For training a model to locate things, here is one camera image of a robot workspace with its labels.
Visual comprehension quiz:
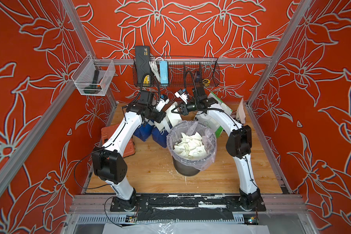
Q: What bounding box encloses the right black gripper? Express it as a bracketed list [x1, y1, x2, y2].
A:
[171, 101, 200, 117]

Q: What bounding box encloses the blue white paper bag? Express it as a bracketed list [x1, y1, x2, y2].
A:
[152, 102, 182, 148]
[133, 124, 154, 142]
[236, 98, 246, 124]

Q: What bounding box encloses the white green paper bag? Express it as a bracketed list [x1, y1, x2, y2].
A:
[193, 92, 233, 138]

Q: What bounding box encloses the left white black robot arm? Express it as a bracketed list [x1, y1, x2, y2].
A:
[91, 90, 169, 211]

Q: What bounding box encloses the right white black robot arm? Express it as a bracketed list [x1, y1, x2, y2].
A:
[172, 87, 262, 211]

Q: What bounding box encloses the clear plastic bin liner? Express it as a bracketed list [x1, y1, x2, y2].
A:
[166, 121, 217, 176]

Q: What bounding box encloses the yellow black tape measure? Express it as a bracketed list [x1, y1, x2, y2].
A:
[202, 79, 211, 87]

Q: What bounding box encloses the pile of torn paper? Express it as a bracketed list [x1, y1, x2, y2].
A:
[173, 132, 208, 160]

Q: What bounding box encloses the dark small item in basket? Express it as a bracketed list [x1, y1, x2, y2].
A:
[194, 71, 203, 83]

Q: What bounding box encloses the light blue power bank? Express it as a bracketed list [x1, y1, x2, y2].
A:
[159, 60, 169, 86]

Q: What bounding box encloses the red plastic tool case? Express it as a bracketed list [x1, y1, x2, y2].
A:
[101, 123, 135, 158]

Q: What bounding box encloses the grey mesh trash bin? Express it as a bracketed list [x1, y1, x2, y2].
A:
[173, 159, 200, 176]

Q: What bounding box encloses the black yellow box device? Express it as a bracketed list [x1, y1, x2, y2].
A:
[135, 46, 151, 86]

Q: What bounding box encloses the dark green tool in box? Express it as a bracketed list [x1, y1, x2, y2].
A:
[83, 70, 101, 94]

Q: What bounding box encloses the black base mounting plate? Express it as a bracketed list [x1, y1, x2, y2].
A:
[110, 192, 267, 222]

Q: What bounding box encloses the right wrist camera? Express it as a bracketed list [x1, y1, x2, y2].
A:
[175, 88, 189, 104]

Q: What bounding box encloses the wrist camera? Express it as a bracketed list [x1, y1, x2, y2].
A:
[175, 88, 189, 104]
[156, 95, 169, 112]

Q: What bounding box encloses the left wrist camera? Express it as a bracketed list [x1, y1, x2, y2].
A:
[156, 95, 169, 112]

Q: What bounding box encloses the black wire wall basket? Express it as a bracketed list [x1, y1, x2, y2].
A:
[133, 56, 220, 88]

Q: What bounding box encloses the white coiled cable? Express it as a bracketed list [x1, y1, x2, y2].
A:
[149, 57, 164, 83]

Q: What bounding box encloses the clear acrylic wall box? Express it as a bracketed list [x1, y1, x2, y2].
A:
[72, 54, 116, 96]

